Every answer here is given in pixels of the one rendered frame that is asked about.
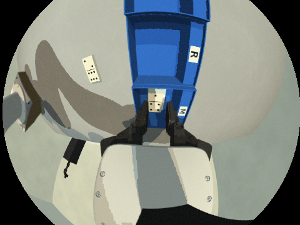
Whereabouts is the blue rack of bins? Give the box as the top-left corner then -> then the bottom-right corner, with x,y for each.
124,0 -> 211,129

